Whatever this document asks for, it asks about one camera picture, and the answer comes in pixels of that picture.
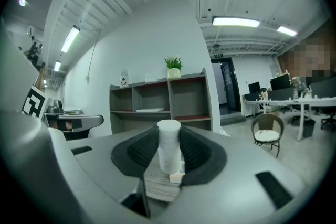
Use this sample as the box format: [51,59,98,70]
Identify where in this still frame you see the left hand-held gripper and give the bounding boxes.
[22,86,104,140]

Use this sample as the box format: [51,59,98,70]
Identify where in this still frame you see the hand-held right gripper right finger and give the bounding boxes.
[162,125,307,224]

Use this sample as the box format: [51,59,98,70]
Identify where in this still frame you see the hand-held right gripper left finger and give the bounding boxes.
[67,124,160,218]

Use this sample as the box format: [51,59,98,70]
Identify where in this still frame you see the white basket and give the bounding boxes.
[219,125,232,138]

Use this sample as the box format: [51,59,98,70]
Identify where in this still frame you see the white seat cushion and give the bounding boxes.
[254,129,280,143]

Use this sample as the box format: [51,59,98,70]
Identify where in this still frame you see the dark door ramp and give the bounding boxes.
[219,112,247,127]

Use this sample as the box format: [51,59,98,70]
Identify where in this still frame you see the brown wicker chair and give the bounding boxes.
[250,113,285,158]

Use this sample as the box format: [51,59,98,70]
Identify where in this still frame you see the flat white book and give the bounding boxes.
[135,107,165,113]

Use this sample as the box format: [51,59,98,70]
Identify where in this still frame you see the small beige box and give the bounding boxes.
[169,173,185,185]

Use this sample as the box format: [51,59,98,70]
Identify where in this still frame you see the white paper stack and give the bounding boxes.
[144,172,182,203]

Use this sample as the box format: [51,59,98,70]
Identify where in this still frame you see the white tissue pack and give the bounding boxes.
[144,73,160,83]

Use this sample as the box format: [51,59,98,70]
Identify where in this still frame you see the black glass door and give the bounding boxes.
[211,57,241,114]

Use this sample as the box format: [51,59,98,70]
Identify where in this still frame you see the small black monitor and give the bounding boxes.
[247,81,261,94]

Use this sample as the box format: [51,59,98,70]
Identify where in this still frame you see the grey wooden shelf unit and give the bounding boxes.
[109,68,214,135]

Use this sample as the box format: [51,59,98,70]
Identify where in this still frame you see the long white office desk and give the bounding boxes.
[241,97,336,143]

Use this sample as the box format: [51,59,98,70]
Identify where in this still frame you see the dark trash bin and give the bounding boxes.
[302,118,317,139]

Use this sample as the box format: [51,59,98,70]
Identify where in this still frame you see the dark desk divider panel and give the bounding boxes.
[309,76,336,99]
[266,87,295,101]

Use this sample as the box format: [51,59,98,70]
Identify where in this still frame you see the large black monitor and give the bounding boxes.
[269,76,292,91]

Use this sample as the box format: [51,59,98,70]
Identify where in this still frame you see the green plant in white pot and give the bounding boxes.
[164,55,184,80]

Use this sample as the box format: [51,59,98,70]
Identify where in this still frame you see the black office chair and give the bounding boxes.
[320,105,336,131]

